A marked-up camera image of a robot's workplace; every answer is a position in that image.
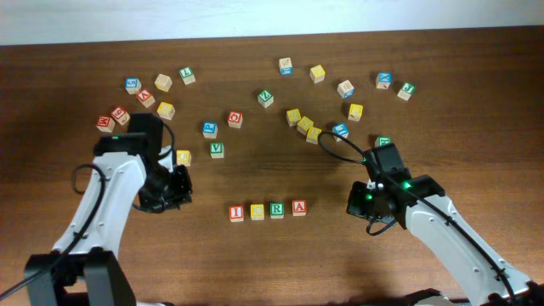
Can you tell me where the green Z block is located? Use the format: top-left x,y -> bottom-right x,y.
258,90 -> 274,108

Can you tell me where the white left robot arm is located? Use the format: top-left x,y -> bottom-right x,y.
25,113 -> 192,305

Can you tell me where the red S block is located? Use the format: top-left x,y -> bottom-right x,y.
110,106 -> 130,125

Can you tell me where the green J block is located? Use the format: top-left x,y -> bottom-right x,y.
397,82 -> 417,101

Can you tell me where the blue P block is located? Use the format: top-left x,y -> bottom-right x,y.
202,122 -> 218,139

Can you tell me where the yellow block cluster bottom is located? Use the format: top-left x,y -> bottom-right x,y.
306,127 -> 321,145

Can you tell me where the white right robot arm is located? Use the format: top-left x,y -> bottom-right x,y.
347,143 -> 543,305

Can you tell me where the blue D side block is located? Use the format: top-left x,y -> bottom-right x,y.
337,80 -> 354,99

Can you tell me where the yellow block right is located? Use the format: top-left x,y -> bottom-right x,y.
348,104 -> 364,122

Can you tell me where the blue I block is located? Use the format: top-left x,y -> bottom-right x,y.
332,123 -> 349,142

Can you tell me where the yellow block cluster left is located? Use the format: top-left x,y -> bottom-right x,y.
286,109 -> 301,127

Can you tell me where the yellow block top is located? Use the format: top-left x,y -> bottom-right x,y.
309,65 -> 326,83

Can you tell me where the yellow block cluster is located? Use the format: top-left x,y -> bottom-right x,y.
306,127 -> 321,145
286,109 -> 301,127
297,116 -> 314,135

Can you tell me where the yellow block cluster middle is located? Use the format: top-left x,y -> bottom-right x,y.
297,116 -> 314,135

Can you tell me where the green V block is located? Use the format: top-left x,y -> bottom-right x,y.
210,142 -> 224,159

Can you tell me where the red N block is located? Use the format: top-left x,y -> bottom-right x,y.
136,88 -> 156,108

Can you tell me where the blue S block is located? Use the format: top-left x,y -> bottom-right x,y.
125,77 -> 142,94

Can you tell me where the red O block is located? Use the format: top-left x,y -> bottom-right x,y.
228,111 -> 243,128

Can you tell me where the red A block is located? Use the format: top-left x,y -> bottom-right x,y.
292,199 -> 308,217

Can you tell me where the red letter I block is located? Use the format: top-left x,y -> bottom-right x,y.
229,206 -> 245,223

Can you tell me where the blue side block top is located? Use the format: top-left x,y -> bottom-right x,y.
279,58 -> 293,76

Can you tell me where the blue X block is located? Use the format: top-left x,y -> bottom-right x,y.
376,71 -> 392,89

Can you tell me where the yellow O block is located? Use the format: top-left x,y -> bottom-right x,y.
176,150 -> 192,167

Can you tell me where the red M block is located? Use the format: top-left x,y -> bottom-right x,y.
96,116 -> 115,133

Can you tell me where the yellow C block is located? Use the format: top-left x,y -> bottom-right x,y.
250,204 -> 265,221

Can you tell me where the plain wood block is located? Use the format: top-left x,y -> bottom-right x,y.
155,74 -> 173,92

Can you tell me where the green r block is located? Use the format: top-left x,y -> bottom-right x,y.
375,136 -> 391,147
269,202 -> 285,218

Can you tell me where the green L block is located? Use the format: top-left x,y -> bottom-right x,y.
179,66 -> 196,85

